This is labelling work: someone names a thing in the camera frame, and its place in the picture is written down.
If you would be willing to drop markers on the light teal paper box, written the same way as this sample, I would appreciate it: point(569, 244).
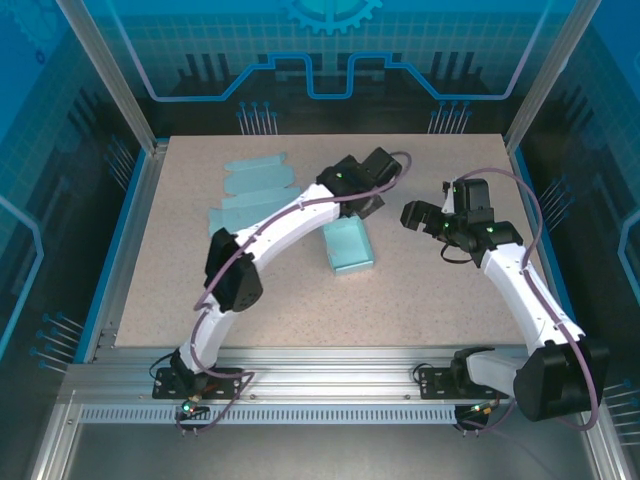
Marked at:
point(350, 247)
point(250, 187)

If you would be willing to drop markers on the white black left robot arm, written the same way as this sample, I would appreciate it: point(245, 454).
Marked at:
point(280, 225)

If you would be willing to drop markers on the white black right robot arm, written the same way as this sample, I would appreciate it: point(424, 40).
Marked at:
point(520, 290)

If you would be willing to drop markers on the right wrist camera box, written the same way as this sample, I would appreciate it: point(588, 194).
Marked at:
point(475, 195)

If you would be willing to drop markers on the blue trimmed side rail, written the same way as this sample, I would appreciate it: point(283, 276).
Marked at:
point(130, 250)
point(522, 175)

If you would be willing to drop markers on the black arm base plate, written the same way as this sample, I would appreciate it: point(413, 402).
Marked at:
point(432, 385)
point(165, 387)

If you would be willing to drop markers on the aluminium frame beam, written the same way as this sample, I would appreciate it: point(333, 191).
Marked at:
point(325, 370)

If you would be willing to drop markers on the aluminium frame post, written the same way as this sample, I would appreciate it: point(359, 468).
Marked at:
point(115, 85)
point(550, 75)

